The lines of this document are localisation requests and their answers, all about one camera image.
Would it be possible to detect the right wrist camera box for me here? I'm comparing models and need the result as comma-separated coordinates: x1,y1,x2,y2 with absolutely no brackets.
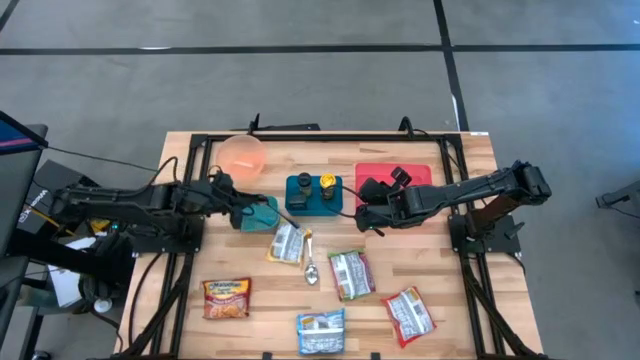
389,166,414,189

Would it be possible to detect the dark blue plastic tray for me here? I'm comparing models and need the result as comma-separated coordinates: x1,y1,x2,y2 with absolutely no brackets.
284,174,345,218

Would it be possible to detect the red plastic tray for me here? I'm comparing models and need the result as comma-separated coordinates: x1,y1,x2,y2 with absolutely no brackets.
354,162,434,209

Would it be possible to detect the yellow ramen packet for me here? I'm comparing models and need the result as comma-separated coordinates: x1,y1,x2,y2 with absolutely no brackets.
266,222,307,265

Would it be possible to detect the green and red ramen packet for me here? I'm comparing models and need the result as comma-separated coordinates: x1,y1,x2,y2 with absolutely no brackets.
327,248,377,303

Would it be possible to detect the teal plastic bin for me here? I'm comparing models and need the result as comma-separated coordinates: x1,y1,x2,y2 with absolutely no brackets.
239,195,282,234

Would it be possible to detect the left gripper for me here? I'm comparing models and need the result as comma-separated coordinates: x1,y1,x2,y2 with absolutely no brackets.
197,172,270,232

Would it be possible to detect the black aluminium table frame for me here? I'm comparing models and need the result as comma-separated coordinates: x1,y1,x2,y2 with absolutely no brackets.
117,130,549,360

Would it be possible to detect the blue ramen packet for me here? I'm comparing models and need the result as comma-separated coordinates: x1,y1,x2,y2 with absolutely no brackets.
296,307,348,357

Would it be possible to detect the grey chair base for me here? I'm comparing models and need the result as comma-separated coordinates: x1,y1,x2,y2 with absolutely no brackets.
594,179,640,211

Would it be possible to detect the pink translucent bowl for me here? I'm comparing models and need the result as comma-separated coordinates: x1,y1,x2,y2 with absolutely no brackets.
215,133,269,184

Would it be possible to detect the shiny metal spoon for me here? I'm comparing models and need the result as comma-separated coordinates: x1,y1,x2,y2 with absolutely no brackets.
303,228,321,287

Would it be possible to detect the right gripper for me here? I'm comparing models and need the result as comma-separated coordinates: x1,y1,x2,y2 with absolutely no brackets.
355,176,427,237

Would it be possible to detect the computer monitor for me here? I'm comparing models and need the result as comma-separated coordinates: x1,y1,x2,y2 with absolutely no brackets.
0,110,50,256

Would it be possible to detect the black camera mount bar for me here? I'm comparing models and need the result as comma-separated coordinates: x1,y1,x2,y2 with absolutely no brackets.
247,113,321,133

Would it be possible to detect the yellow-lid spice jar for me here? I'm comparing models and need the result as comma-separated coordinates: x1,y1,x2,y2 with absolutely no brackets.
319,172,338,202

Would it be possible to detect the black equipment case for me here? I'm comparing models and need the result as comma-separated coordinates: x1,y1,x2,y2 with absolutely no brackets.
17,159,84,236

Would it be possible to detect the white paper sheet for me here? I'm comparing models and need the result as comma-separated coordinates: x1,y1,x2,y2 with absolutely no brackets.
48,237,96,308

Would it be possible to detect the orange ramen packet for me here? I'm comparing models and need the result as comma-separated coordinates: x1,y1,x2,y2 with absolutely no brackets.
201,277,253,321

